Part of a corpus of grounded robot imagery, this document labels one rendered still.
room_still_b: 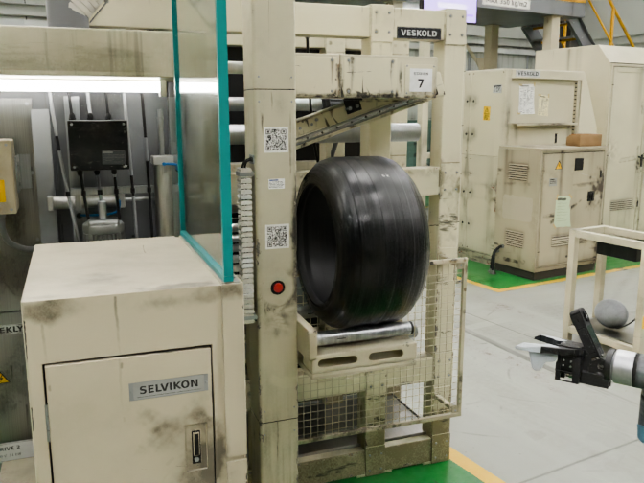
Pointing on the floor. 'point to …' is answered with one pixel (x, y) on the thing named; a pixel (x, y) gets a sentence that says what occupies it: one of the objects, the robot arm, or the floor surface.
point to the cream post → (262, 422)
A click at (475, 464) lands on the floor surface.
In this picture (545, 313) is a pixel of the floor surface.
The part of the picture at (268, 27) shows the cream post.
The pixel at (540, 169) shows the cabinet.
